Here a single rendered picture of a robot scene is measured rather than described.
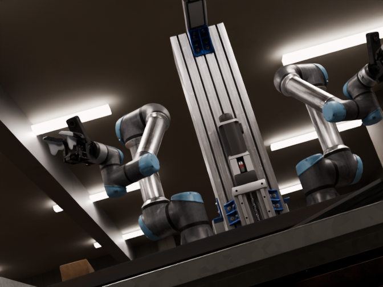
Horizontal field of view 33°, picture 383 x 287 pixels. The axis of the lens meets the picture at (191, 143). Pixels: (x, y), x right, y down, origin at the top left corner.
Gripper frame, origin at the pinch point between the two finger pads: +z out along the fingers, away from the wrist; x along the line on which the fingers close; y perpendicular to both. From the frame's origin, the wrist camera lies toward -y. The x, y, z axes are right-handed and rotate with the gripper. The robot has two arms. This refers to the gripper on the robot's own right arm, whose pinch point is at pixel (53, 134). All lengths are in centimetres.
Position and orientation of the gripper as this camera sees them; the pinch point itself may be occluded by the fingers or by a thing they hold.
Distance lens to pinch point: 215.0
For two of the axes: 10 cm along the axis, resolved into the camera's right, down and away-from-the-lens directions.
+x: -8.6, 2.7, 4.3
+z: -4.8, -1.9, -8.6
